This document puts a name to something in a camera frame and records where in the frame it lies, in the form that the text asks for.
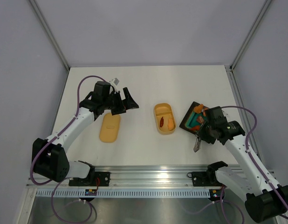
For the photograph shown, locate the right black base bracket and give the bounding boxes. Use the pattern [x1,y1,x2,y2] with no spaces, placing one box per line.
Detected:
[187,171,223,187]

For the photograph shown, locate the aluminium frame post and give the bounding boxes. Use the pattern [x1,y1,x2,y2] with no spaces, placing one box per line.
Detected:
[27,0,70,72]
[229,0,273,72]

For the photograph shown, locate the black teal square plate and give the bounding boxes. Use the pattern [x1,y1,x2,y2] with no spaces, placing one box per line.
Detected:
[179,101,215,144]

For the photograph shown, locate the aluminium mounting rail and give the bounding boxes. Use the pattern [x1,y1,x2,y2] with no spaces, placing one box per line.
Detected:
[26,162,211,189]

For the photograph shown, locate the right aluminium frame post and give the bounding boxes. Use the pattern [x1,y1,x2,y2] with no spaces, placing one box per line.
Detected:
[229,0,273,72]

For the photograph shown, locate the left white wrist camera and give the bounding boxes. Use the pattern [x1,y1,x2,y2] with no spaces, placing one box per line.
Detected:
[109,78,119,92]

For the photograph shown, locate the metal tongs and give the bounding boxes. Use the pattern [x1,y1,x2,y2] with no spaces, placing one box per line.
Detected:
[193,134,202,153]

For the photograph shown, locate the white slotted cable duct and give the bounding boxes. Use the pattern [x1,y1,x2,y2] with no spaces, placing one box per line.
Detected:
[35,189,211,198]

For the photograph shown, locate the left black base bracket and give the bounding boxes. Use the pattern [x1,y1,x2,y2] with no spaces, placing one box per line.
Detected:
[69,171,111,187]

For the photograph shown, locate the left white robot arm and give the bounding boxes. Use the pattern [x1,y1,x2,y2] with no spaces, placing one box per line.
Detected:
[30,81,139,186]

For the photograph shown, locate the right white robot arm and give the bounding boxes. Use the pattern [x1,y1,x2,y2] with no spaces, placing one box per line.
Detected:
[193,105,288,223]

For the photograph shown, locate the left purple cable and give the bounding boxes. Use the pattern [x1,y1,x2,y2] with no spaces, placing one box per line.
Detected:
[29,75,107,222]

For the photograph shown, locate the red bacon piece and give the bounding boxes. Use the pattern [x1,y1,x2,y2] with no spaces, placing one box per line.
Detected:
[196,116,204,124]

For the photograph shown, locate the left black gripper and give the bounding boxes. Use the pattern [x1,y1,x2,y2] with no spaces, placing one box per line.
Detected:
[103,88,138,115]

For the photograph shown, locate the black base bracket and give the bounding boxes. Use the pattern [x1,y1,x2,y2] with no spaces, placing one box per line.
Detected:
[69,171,111,187]
[187,171,223,187]

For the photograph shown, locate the pale orange food piece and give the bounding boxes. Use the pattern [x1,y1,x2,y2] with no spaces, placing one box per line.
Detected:
[167,118,175,131]

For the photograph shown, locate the left aluminium frame post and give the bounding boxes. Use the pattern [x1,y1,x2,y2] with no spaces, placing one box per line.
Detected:
[27,0,70,72]

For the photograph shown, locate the tan lunch box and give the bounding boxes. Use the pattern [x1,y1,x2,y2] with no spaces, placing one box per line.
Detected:
[154,103,176,135]

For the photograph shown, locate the orange fried nugget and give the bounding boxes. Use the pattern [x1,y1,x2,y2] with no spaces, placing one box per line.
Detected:
[193,104,204,113]

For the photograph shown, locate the tan lunch box lid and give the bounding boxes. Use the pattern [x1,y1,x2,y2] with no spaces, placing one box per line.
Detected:
[99,113,121,143]

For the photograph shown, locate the orange chicken wing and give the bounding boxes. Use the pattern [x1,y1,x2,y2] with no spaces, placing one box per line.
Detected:
[190,125,200,132]

